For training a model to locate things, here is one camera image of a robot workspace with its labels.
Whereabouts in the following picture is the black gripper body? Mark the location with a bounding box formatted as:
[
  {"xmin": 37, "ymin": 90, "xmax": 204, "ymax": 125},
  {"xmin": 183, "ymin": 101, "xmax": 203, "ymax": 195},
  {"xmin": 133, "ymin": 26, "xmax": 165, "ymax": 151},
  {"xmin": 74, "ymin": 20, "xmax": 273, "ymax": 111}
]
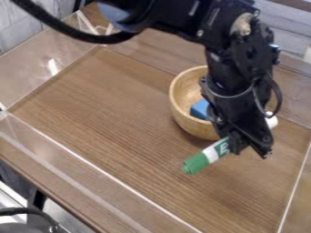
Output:
[{"xmin": 199, "ymin": 53, "xmax": 279, "ymax": 132}]

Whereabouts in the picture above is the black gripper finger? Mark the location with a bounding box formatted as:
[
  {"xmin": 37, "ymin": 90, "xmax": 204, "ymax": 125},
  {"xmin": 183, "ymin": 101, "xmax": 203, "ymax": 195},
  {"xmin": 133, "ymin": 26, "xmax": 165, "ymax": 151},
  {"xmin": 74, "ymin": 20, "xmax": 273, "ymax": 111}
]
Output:
[
  {"xmin": 236, "ymin": 124, "xmax": 273, "ymax": 159},
  {"xmin": 217, "ymin": 124, "xmax": 248, "ymax": 155}
]

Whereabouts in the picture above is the green Expo marker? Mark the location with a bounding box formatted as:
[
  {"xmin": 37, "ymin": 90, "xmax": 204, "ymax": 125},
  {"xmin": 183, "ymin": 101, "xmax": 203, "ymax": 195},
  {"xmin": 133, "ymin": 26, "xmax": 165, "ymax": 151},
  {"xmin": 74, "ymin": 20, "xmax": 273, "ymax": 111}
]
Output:
[{"xmin": 183, "ymin": 116, "xmax": 277, "ymax": 175}]

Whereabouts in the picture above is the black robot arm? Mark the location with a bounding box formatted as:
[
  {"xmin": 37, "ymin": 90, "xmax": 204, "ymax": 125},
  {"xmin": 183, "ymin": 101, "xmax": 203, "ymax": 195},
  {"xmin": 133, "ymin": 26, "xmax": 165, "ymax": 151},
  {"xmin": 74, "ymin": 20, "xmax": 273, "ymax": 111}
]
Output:
[{"xmin": 9, "ymin": 0, "xmax": 281, "ymax": 157}]

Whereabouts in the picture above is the brown wooden bowl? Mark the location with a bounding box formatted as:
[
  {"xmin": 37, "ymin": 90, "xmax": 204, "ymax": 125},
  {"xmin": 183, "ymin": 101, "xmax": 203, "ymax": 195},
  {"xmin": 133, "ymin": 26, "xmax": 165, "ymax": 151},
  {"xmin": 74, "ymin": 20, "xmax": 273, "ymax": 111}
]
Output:
[{"xmin": 168, "ymin": 65, "xmax": 280, "ymax": 141}]

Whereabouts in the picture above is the blue rectangular block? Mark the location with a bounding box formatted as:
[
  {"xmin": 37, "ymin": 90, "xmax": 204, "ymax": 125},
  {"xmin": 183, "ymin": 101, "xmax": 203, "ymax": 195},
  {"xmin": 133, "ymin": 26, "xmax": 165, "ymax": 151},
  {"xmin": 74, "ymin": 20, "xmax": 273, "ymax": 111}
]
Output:
[{"xmin": 189, "ymin": 98, "xmax": 209, "ymax": 120}]

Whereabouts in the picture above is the clear acrylic triangle bracket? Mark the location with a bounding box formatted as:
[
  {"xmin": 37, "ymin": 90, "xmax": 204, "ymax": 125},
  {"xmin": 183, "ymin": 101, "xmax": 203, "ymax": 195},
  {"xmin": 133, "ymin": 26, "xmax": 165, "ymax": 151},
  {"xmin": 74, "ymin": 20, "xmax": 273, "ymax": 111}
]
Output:
[{"xmin": 76, "ymin": 11, "xmax": 117, "ymax": 35}]

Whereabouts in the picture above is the clear acrylic tray wall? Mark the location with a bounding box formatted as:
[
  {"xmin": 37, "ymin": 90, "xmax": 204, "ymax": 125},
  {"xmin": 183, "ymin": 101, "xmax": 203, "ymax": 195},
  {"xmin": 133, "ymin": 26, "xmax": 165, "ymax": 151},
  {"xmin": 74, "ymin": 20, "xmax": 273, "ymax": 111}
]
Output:
[{"xmin": 0, "ymin": 31, "xmax": 311, "ymax": 233}]

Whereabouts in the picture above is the black cable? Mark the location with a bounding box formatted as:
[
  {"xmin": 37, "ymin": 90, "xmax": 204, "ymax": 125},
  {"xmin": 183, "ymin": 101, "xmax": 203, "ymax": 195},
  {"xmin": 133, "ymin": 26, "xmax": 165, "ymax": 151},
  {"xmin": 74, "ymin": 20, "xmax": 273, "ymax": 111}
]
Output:
[{"xmin": 0, "ymin": 207, "xmax": 61, "ymax": 233}]

